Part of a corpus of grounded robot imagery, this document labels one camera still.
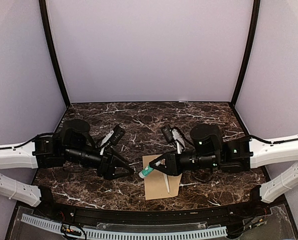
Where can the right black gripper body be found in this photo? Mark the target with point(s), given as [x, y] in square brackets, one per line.
[175, 168]

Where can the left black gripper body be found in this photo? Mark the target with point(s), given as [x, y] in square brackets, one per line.
[103, 170]

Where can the white letter paper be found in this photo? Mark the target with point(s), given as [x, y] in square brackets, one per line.
[166, 182]

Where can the small white-capped glue bottle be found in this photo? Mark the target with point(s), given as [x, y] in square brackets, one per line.
[146, 171]

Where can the brown kraft envelope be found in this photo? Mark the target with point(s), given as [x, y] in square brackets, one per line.
[156, 188]

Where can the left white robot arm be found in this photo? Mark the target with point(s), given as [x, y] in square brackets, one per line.
[72, 144]

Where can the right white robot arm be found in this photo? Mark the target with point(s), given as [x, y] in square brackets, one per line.
[238, 155]

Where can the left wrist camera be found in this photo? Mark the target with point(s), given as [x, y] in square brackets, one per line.
[111, 139]

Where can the white slotted cable duct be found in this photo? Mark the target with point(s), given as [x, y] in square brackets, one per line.
[190, 231]

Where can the black front frame rail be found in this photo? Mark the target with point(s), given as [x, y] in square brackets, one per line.
[230, 214]

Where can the left black corner post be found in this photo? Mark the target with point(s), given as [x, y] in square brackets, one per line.
[52, 52]

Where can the black corner post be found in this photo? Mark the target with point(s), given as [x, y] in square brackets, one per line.
[52, 52]
[247, 52]

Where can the right black corner post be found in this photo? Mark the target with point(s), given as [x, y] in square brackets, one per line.
[247, 52]

